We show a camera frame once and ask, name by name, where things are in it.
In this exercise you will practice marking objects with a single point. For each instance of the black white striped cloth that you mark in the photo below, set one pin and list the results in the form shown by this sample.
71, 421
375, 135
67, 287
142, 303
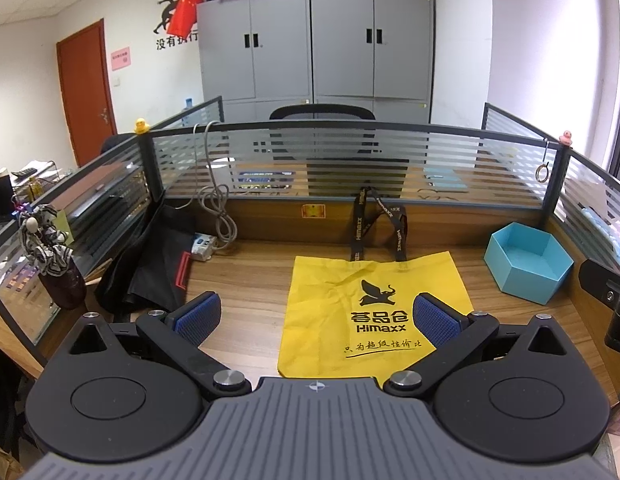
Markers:
45, 245

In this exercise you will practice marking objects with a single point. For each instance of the yellow rubber duck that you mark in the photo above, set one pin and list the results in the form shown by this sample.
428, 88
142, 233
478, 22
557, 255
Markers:
141, 127

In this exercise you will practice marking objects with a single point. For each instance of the short glass partition far desk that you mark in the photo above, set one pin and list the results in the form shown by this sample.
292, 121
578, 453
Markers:
514, 127

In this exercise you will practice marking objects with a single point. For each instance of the glass partition of far desk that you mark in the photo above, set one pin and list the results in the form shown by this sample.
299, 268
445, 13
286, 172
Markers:
200, 112

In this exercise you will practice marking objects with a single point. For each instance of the blue hexagonal box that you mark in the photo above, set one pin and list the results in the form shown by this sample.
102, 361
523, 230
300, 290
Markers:
519, 275

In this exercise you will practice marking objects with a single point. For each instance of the pink wall notice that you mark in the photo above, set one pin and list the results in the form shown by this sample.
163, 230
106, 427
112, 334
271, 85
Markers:
121, 58

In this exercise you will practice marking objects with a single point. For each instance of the orange wooden door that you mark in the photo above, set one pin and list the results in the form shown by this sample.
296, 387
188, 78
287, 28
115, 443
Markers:
85, 100

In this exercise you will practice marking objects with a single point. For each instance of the red flag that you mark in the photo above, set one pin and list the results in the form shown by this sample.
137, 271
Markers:
182, 12

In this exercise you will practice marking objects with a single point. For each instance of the black cloth bag red stripe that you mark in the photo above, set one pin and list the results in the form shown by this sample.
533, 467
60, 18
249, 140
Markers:
140, 260

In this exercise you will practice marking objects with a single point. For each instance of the teal notebook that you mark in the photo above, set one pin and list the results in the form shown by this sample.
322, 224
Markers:
445, 180

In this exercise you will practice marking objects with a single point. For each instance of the black office chair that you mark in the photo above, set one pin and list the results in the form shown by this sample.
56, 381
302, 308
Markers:
322, 111

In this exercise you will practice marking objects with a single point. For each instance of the pink duck figurine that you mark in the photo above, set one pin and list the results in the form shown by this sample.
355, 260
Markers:
567, 139

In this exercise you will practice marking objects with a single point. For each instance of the white power strip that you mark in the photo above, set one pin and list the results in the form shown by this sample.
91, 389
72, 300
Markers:
202, 249

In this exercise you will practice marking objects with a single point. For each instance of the black laptop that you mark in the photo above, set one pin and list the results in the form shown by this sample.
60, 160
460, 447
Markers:
1, 200

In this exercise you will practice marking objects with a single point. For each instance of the grey metal cabinet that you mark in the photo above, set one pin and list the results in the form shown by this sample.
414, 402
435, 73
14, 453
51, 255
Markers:
225, 60
404, 60

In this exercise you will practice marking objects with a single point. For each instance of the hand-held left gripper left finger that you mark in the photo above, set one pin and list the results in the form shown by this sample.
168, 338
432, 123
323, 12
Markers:
197, 320

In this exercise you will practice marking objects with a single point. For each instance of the side glass desk partition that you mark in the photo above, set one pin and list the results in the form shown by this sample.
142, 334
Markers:
110, 195
589, 220

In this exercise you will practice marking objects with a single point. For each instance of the dark red bottle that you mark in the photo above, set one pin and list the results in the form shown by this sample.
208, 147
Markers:
67, 287

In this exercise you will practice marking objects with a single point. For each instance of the blue water jug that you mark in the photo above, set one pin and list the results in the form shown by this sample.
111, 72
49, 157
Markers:
188, 112

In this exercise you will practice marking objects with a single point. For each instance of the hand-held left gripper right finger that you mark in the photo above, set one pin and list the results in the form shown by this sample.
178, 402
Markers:
434, 322

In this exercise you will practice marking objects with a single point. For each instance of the red yellow sticker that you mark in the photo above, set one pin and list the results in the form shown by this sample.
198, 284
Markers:
313, 211

